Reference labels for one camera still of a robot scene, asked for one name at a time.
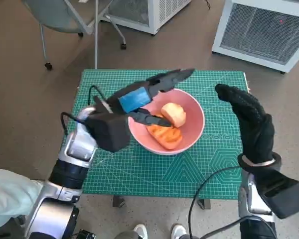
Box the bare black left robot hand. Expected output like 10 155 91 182
106 68 196 128

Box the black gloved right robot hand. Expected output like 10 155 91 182
215 83 275 166

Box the round toy bread bun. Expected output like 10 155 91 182
160 102 187 128

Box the long orange toy bread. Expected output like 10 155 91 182
146 113 184 150

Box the pink bowl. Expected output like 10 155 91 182
128 89 205 155

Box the thin grey metal pole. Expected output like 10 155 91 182
94 0 98 70

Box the green cutting mat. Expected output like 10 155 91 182
69 69 250 200

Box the white mesh cabinet red light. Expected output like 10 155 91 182
211 0 299 74

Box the grey office chair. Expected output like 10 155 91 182
21 0 128 71

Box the white shoe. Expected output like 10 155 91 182
170 224 186 239
134 224 148 239

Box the small black floor device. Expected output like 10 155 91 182
76 229 95 239

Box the person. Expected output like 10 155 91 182
0 167 40 225

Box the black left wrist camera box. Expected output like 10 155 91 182
86 96 131 153

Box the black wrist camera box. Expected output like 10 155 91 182
251 170 299 220
86 96 131 153

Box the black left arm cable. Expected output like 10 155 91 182
88 85 108 110
60 112 90 135

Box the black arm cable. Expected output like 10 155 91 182
188 166 242 239
88 85 108 110
60 112 90 135

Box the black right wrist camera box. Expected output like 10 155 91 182
251 170 299 220

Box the black table bracket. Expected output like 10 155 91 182
112 195 127 208
198 199 211 212

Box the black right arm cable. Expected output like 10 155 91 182
188 166 242 239

